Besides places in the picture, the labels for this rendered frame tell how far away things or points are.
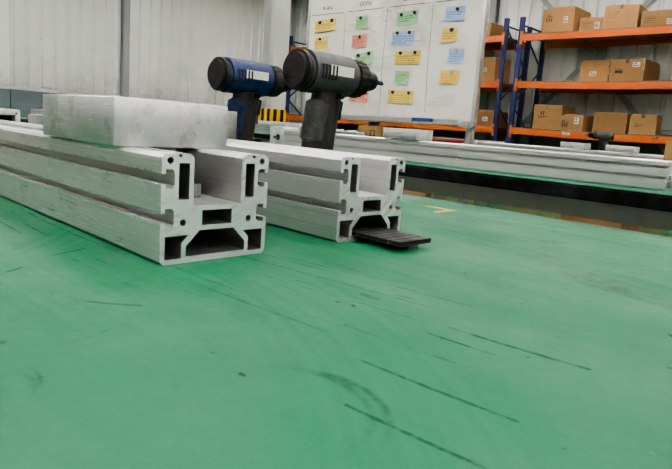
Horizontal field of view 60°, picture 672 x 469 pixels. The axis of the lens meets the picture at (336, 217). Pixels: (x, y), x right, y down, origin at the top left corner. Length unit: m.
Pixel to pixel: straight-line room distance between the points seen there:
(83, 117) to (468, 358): 0.39
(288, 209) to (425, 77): 3.23
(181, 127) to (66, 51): 12.58
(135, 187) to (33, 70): 12.35
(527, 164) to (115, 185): 1.68
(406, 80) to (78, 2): 10.14
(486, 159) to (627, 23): 8.45
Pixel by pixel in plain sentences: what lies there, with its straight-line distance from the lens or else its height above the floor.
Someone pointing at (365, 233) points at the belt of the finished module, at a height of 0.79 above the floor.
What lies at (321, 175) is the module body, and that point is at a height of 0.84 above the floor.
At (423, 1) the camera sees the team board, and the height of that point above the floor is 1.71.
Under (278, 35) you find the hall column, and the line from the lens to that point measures 9.23.
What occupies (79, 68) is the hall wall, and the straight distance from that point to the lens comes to 13.18.
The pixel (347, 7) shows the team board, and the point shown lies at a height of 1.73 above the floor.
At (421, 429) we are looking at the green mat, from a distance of 0.24.
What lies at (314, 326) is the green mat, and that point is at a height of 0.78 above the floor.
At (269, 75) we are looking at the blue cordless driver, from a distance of 1.07.
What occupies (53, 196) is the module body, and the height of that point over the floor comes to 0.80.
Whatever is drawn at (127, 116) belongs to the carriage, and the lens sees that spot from 0.51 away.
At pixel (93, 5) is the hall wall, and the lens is 13.41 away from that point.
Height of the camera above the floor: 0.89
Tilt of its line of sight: 9 degrees down
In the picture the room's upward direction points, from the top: 4 degrees clockwise
